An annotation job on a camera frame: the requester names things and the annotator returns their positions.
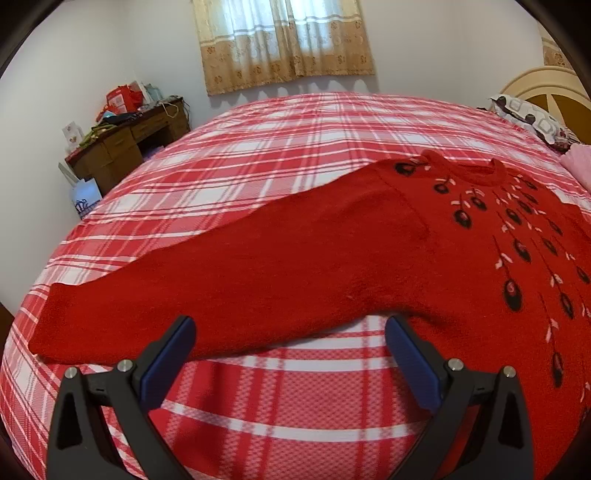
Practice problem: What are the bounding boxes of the red knitted sweater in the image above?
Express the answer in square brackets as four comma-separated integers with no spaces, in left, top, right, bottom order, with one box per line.
[29,151,590,478]

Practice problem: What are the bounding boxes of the red white plaid bedsheet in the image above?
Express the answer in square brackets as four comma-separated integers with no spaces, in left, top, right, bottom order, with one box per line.
[1,93,590,479]

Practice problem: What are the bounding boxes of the white blue paper bag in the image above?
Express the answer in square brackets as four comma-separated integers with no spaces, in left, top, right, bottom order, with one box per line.
[58,162,102,219]

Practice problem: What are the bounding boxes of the brown wooden desk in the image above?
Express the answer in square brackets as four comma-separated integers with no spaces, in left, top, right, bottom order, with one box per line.
[66,97,190,195]

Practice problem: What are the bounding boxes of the pink floral blanket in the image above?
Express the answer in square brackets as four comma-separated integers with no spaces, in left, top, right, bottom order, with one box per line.
[560,144,591,192]

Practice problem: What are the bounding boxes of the white floral card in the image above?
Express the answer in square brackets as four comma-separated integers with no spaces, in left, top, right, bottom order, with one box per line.
[62,122,85,154]

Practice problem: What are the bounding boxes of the grey patterned pillow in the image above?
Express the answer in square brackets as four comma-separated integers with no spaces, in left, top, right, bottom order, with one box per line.
[490,94,580,153]

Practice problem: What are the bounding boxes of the red gift bag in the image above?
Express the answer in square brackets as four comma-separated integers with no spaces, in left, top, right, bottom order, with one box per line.
[106,85,143,115]

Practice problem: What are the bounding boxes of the cream wooden headboard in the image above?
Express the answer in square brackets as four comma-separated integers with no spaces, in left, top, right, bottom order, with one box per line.
[501,66,590,143]

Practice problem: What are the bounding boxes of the beige patterned curtain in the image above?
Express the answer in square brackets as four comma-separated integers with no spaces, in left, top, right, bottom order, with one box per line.
[192,0,375,96]

